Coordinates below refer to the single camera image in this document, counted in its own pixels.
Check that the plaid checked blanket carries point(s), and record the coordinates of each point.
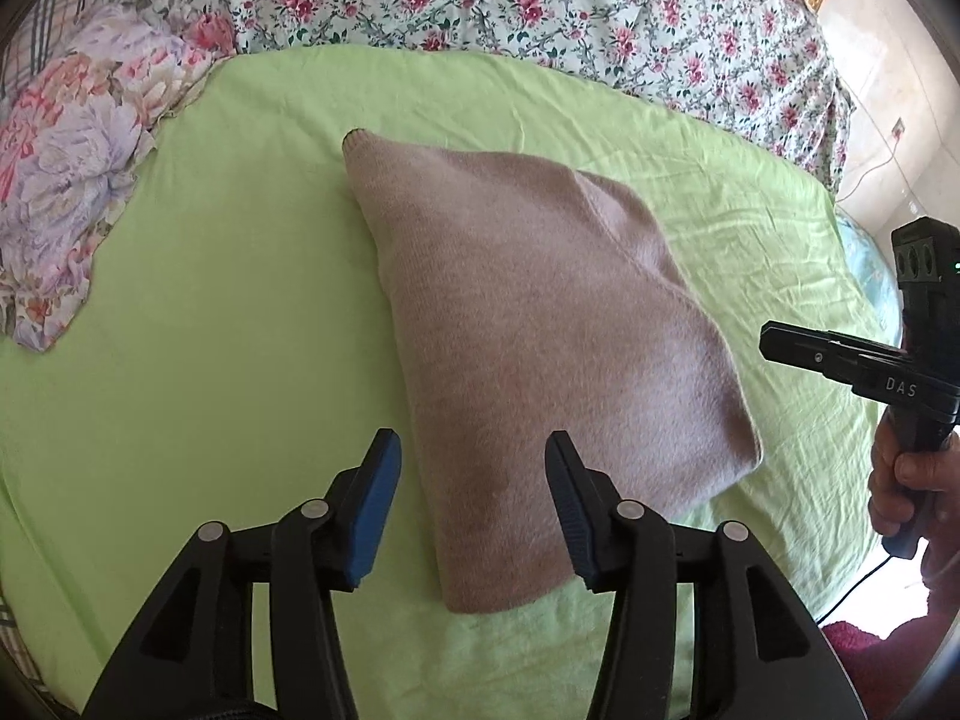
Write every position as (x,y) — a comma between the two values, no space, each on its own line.
(52,22)

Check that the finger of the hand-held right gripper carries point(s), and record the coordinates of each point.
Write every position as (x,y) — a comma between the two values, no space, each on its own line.
(802,349)

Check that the dark red cloth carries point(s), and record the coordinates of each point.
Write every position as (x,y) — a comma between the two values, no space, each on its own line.
(855,641)

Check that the pastel floral ruffled cloth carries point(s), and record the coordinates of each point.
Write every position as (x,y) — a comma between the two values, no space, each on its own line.
(75,165)

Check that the light blue cloth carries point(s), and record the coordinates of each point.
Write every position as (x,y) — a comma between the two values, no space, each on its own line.
(870,270)

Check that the person's right hand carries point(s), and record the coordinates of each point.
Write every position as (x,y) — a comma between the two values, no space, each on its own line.
(926,472)

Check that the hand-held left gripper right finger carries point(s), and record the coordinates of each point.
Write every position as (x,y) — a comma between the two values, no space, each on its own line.
(574,510)

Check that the beige knit sweater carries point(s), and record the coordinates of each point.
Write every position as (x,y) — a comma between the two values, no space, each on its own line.
(540,330)

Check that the light green bed sheet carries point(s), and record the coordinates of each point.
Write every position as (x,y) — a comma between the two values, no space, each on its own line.
(225,352)

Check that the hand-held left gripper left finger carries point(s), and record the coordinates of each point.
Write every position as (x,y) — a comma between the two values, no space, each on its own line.
(375,510)

